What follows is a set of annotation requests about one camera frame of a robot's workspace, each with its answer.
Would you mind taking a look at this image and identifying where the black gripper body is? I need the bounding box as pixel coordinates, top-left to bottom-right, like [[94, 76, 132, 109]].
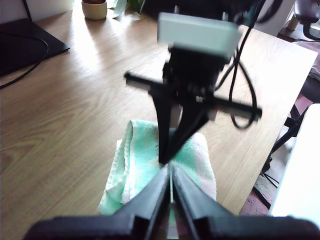
[[124, 52, 263, 122]]

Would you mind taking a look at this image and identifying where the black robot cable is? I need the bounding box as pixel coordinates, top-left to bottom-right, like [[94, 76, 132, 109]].
[[213, 49, 241, 91], [228, 0, 259, 130]]

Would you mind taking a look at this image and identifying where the black mesh chair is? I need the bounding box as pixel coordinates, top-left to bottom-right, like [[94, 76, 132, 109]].
[[293, 0, 320, 42]]

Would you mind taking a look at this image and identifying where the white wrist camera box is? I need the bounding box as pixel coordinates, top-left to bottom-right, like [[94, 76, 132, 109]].
[[157, 11, 242, 66]]

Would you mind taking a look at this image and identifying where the green leafy houseplant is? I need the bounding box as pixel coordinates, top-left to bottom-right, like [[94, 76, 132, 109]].
[[126, 0, 146, 14]]

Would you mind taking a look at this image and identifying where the white furniture panel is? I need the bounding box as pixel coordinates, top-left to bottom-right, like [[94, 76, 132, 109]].
[[254, 0, 300, 39]]

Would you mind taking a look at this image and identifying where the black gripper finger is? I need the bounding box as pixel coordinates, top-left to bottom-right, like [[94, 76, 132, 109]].
[[113, 166, 172, 219], [149, 87, 176, 165], [172, 166, 234, 219], [166, 104, 216, 164]]

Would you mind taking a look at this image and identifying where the amber glass jar beige base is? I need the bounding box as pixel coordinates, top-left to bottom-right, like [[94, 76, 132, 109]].
[[81, 0, 109, 21]]

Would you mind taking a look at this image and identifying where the pastel green pink tea towel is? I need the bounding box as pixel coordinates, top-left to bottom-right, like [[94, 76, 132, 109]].
[[97, 119, 217, 240]]

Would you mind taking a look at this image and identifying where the large black Huawei monitor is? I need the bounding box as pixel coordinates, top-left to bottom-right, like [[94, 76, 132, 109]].
[[0, 0, 71, 76]]

